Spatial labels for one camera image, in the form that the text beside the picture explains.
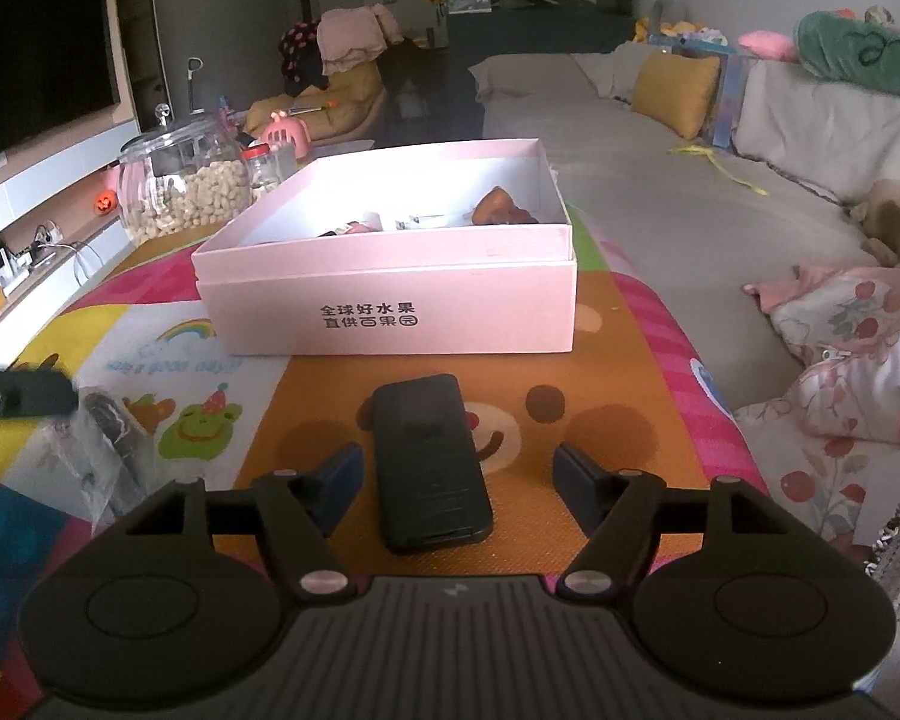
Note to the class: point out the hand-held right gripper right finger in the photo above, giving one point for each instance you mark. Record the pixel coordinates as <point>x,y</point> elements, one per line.
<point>574,481</point>

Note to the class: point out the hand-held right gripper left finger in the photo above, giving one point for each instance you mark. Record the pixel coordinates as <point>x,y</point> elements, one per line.
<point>342,481</point>

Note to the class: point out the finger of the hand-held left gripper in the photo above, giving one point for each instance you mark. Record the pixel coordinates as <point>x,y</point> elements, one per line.
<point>30,394</point>

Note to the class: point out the black remote control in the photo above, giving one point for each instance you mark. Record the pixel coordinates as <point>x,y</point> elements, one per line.
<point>429,457</point>

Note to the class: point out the clear plastic bag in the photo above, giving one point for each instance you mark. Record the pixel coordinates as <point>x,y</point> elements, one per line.
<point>116,450</point>

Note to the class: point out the pink cardboard box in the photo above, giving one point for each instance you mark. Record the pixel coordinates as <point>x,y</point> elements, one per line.
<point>390,292</point>

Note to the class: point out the orange toy dog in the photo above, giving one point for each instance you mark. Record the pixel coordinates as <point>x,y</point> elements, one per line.
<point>501,208</point>

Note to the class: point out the white power strip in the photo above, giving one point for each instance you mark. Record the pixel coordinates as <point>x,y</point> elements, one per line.
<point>15,266</point>

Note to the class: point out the colourful cartoon play mat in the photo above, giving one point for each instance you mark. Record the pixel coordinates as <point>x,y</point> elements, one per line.
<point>195,360</point>

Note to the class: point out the white tv cabinet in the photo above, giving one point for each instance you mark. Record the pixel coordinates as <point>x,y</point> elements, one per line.
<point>52,202</point>

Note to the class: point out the orange pumpkin ornament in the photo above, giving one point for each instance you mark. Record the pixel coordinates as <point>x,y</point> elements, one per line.
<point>103,202</point>

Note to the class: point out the glass jar with nuts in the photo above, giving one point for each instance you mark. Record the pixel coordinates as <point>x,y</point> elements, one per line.
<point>180,191</point>

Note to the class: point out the grey sofa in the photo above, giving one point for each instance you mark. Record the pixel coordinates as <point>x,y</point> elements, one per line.
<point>690,225</point>

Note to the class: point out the floral blanket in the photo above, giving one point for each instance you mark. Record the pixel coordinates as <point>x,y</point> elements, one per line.
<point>855,390</point>

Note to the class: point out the small red lid jar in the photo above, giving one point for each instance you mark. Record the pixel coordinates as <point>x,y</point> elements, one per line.
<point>261,172</point>

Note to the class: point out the black television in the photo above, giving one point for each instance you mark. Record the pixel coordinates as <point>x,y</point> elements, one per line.
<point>37,67</point>

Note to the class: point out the yellow ribbon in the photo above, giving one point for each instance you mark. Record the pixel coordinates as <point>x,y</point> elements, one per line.
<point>720,165</point>

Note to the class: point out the pink toy figure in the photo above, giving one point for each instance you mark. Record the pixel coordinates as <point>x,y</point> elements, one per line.
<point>289,136</point>

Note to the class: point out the yellow beanbag chair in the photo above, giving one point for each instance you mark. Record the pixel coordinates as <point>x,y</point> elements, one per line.
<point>345,105</point>

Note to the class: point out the yellow cushion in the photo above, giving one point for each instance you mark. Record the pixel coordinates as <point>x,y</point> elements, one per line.
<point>675,94</point>

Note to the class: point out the brown plush toy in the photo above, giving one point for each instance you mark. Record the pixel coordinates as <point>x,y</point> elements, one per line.
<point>896,229</point>

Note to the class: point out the blue patterned bag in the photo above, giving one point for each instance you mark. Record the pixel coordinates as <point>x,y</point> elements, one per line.
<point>727,101</point>

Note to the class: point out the black polka dot cloth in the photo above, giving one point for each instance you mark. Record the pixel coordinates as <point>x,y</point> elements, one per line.
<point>300,52</point>

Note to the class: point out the pink cloth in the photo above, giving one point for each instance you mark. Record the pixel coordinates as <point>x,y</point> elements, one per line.
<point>352,34</point>

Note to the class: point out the yellow plush toys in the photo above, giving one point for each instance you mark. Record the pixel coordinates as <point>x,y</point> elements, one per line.
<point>667,30</point>

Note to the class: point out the pink plush toy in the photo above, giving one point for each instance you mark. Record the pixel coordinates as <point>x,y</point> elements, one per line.
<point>766,45</point>

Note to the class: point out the green plush pillow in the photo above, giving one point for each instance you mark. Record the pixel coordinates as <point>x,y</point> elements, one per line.
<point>862,52</point>

